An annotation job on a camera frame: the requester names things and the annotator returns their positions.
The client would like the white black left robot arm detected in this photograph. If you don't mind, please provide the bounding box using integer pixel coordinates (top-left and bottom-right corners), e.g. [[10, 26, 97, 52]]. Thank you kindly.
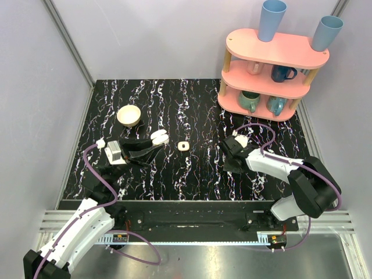
[[23, 130, 169, 278]]

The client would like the teal ceramic mug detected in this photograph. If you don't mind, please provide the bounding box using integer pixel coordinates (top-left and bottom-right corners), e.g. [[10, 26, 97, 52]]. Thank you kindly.
[[238, 91, 260, 113]]

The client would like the light blue ceramic mug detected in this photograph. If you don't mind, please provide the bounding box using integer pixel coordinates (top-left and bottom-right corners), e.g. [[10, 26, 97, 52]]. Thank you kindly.
[[266, 96, 288, 116]]

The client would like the pink three-tier wooden shelf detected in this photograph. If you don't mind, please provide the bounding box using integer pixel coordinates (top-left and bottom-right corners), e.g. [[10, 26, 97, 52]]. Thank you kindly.
[[218, 28, 330, 121]]

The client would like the pink ceramic mug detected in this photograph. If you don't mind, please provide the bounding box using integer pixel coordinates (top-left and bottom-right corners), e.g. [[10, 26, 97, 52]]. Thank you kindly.
[[246, 60, 264, 75]]

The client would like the dark blue ceramic mug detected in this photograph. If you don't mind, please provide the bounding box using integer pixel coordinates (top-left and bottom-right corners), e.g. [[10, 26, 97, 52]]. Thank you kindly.
[[271, 65, 298, 83]]

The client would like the light blue plastic cup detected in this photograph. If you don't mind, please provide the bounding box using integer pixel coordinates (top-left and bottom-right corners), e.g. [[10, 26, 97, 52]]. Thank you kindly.
[[311, 16, 344, 52], [258, 0, 287, 42]]

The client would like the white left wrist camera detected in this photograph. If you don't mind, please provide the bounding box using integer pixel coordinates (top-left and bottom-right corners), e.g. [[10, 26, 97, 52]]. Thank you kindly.
[[105, 141, 126, 165]]

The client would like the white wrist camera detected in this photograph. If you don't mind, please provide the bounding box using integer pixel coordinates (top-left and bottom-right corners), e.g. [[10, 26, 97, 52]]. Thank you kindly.
[[105, 141, 126, 165], [232, 130, 248, 148]]

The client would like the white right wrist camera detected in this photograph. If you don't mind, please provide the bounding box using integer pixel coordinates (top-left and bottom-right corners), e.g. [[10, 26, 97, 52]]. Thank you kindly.
[[232, 130, 248, 148]]

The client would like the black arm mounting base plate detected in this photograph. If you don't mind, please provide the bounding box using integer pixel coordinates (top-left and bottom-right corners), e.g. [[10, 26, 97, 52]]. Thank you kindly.
[[114, 201, 299, 232]]

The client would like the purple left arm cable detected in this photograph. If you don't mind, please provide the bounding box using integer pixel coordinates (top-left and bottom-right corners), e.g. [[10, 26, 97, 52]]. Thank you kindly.
[[34, 141, 162, 279]]

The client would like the aluminium frame rail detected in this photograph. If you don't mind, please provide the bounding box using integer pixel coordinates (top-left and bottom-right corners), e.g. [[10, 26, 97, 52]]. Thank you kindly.
[[41, 0, 95, 88]]

